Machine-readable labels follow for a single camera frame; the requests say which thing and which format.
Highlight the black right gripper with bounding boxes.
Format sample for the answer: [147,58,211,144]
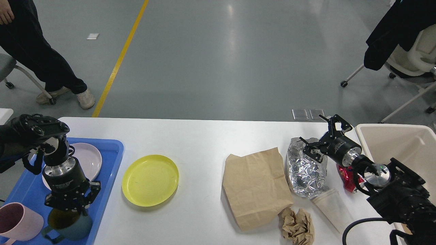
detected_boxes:
[299,114,362,167]

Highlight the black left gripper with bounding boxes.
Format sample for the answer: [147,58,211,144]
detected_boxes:
[42,160,102,212]

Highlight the dark teal mug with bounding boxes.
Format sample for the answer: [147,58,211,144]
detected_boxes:
[41,209,93,244]

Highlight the yellow plate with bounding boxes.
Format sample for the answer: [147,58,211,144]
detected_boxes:
[122,154,180,207]

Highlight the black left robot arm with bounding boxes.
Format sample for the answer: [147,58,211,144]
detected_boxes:
[0,114,101,215]

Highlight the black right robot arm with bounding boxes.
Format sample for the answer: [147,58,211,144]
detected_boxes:
[299,114,436,245]

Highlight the silver floor socket plates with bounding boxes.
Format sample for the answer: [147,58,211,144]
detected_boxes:
[292,109,325,120]

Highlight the pink plate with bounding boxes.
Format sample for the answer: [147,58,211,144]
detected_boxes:
[42,141,102,190]

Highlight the red snack wrapper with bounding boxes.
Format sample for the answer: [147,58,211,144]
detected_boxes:
[336,164,359,194]

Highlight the blue plastic tray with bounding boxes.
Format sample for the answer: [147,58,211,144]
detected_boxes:
[5,137,124,245]

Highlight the crumpled aluminium foil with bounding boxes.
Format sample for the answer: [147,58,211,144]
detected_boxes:
[286,137,330,199]

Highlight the pink mug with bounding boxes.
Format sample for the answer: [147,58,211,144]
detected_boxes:
[0,202,45,245]

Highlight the white paper cup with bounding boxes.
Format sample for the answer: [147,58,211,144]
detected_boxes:
[311,189,354,234]

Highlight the brown paper bag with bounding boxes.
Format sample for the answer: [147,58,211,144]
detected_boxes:
[222,147,294,232]

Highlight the cream plastic bin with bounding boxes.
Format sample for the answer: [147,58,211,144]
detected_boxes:
[355,124,436,204]

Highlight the crumpled brown paper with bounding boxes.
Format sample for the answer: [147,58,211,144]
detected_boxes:
[280,207,315,245]

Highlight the white office chair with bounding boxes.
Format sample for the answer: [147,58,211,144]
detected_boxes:
[341,24,436,124]

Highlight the grey chair with castors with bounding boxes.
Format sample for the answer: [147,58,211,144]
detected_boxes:
[0,54,57,105]

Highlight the person in black trousers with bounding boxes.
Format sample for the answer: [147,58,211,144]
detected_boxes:
[0,0,95,110]

